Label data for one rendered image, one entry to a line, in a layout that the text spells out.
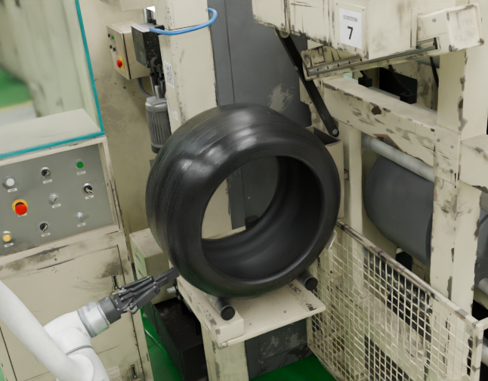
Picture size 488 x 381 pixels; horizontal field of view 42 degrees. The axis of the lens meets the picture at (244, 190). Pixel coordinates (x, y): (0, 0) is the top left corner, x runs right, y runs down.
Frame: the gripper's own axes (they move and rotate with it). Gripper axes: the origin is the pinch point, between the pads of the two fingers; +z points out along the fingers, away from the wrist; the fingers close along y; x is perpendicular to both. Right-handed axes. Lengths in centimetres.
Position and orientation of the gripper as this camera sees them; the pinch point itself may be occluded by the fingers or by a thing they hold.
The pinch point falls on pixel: (166, 277)
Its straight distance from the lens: 188.9
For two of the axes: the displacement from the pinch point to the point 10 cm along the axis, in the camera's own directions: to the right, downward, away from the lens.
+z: 8.5, -4.7, 2.3
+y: -4.2, -3.5, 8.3
